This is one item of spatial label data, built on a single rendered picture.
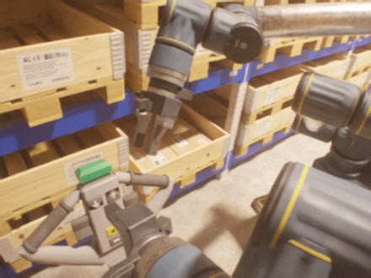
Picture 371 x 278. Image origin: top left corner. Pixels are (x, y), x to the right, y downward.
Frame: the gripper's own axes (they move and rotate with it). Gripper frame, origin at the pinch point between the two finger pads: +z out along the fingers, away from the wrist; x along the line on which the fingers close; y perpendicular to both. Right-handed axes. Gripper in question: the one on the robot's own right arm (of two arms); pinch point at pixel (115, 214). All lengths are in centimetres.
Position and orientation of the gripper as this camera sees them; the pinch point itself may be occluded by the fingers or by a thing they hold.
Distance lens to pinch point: 56.3
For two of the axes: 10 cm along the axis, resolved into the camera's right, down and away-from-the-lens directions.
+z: -6.1, -2.6, 7.5
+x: -1.0, -9.1, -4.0
